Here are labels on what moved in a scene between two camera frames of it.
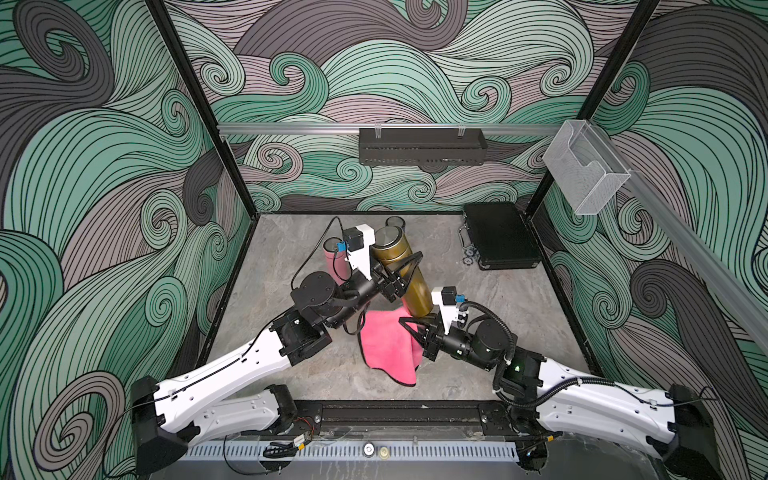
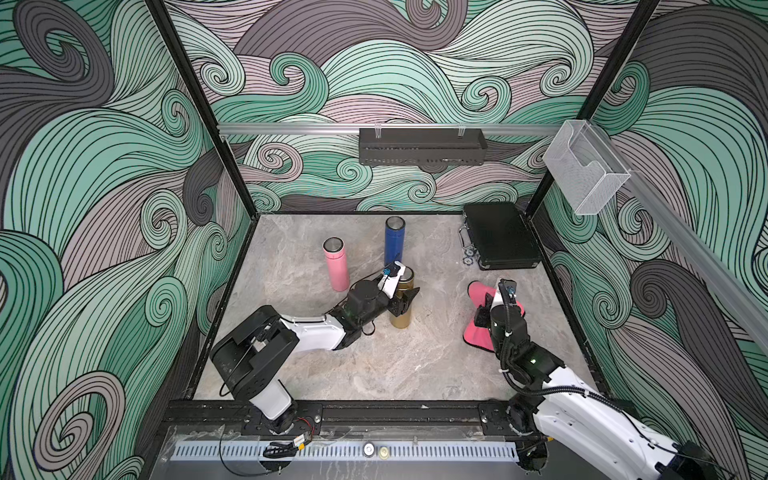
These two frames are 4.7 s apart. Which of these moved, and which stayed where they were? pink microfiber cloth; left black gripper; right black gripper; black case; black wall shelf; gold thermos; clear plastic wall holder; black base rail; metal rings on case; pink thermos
Moved: gold thermos; right black gripper; left black gripper; pink microfiber cloth
Stayed: black wall shelf; black base rail; metal rings on case; clear plastic wall holder; pink thermos; black case
